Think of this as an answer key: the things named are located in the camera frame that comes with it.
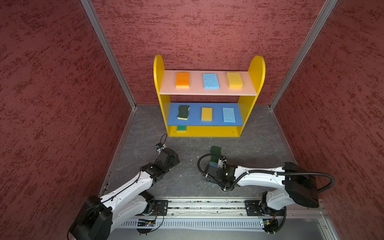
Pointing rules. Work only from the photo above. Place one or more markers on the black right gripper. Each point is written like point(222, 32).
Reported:
point(215, 182)

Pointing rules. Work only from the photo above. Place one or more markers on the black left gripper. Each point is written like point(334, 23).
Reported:
point(175, 160)

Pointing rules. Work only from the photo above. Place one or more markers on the blue sponge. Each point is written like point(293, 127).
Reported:
point(229, 115)
point(210, 81)
point(215, 165)

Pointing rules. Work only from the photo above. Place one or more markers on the dark green wavy sponge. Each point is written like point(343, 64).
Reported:
point(183, 112)
point(216, 154)

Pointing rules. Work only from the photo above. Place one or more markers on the bright green yellow sponge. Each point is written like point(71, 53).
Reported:
point(181, 128)

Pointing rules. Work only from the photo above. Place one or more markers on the yellow sponge front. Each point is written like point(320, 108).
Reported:
point(207, 114)

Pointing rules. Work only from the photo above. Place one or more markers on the orange sponge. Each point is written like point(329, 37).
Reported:
point(183, 80)

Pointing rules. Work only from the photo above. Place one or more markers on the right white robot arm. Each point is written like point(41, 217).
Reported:
point(290, 183)

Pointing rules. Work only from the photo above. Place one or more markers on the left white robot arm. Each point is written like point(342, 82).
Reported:
point(99, 216)

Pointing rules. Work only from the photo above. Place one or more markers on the yellow wooden two-tier shelf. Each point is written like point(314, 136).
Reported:
point(243, 101)

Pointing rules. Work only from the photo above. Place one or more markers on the perforated metal vent strip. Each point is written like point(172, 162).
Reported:
point(225, 224)

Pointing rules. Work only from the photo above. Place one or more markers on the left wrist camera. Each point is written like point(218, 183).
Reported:
point(159, 148)

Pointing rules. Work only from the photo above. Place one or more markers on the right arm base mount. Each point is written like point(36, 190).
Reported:
point(255, 209)

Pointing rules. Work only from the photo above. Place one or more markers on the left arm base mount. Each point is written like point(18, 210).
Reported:
point(156, 207)

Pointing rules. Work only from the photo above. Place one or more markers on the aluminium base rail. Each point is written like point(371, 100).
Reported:
point(202, 208)

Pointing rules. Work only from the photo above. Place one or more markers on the left aluminium corner post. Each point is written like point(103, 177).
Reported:
point(96, 24)

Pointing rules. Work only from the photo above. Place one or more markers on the aluminium corner post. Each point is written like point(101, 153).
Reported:
point(96, 24)
point(317, 26)

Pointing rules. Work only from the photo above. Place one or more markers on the right aluminium corner post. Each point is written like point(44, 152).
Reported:
point(317, 26)

